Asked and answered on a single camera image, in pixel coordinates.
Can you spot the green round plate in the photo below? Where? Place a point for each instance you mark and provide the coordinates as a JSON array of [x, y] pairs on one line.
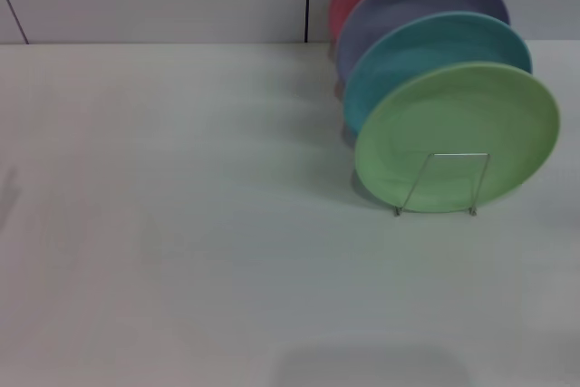
[[457, 133]]

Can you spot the light blue round plate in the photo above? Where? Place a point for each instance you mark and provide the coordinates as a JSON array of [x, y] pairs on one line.
[[385, 70]]

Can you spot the purple round plate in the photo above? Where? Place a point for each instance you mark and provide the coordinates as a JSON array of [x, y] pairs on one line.
[[408, 2]]

